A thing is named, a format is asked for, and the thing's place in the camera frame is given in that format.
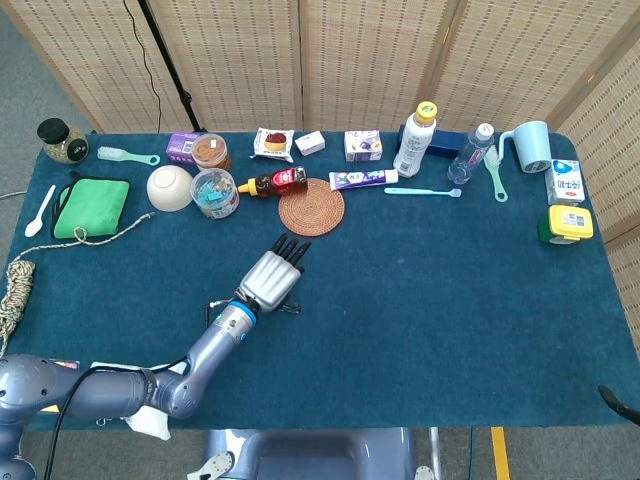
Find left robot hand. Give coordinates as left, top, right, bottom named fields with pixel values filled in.
left=232, top=232, right=312, bottom=315

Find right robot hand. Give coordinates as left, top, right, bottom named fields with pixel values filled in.
left=598, top=384, right=640, bottom=426

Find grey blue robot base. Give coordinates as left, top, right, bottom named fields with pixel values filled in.
left=202, top=427, right=416, bottom=480

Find round woven rattan coaster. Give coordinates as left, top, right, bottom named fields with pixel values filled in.
left=278, top=177, right=347, bottom=237

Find honey bottle yellow cap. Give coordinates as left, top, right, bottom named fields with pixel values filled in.
left=236, top=165, right=310, bottom=199

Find clear tub binder clips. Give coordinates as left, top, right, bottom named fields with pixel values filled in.
left=189, top=168, right=240, bottom=220

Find purple white toothpaste tube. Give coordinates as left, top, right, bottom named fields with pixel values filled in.
left=328, top=168, right=400, bottom=192

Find cake snack packet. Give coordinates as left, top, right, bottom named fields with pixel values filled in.
left=249, top=127, right=296, bottom=164

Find cream bowl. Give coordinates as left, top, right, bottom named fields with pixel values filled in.
left=146, top=164, right=195, bottom=213

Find plastic tub brown powder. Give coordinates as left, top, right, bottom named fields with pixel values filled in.
left=191, top=133, right=233, bottom=172

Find small white box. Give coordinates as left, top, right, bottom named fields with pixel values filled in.
left=294, top=129, right=327, bottom=157

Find blue table cover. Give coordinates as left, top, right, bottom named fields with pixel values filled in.
left=0, top=130, right=640, bottom=432

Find purple box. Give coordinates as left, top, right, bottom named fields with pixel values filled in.
left=165, top=131, right=204, bottom=165

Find white purple drink carton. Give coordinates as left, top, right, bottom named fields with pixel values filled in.
left=343, top=129, right=384, bottom=163

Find light blue toothbrush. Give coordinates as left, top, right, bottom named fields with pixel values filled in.
left=383, top=186, right=463, bottom=198

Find yellow lid green container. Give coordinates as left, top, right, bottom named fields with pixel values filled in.
left=537, top=203, right=595, bottom=245

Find metal table leg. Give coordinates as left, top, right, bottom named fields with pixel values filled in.
left=429, top=427, right=444, bottom=480

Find green folded towel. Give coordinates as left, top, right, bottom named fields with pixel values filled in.
left=53, top=178, right=131, bottom=239

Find white bottle yellow cap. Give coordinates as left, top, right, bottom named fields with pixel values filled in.
left=392, top=101, right=440, bottom=179

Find blue white milk carton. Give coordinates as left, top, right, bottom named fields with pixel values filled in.
left=543, top=158, right=586, bottom=205

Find yellow razor package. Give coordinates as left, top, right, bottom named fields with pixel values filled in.
left=39, top=357, right=81, bottom=414

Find bamboo folding screen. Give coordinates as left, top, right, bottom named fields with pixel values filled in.
left=0, top=0, right=640, bottom=326

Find green folded cloth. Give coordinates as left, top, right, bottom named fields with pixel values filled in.
left=49, top=170, right=132, bottom=240

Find dark blue box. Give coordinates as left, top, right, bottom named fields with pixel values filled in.
left=397, top=125, right=469, bottom=157

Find black stand pole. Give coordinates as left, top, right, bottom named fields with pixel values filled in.
left=137, top=0, right=209, bottom=134

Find clear water bottle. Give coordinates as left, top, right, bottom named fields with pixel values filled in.
left=446, top=122, right=496, bottom=185

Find white plastic spoon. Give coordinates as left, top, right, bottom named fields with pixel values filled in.
left=24, top=184, right=57, bottom=238

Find glass jar black lid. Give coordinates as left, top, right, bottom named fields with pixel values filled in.
left=37, top=117, right=90, bottom=165

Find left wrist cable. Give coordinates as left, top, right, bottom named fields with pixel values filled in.
left=203, top=298, right=236, bottom=326

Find mint handle scrub brush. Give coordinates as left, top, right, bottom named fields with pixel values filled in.
left=482, top=144, right=510, bottom=203
left=96, top=145, right=162, bottom=167

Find thin black hanging cable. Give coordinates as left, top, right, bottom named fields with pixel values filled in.
left=122, top=0, right=164, bottom=134

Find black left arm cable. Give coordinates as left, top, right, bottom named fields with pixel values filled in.
left=43, top=357, right=191, bottom=480

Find braided rope bundle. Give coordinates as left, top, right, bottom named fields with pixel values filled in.
left=0, top=211, right=157, bottom=357

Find light blue handled cup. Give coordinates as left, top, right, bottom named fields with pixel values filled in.
left=498, top=120, right=553, bottom=175

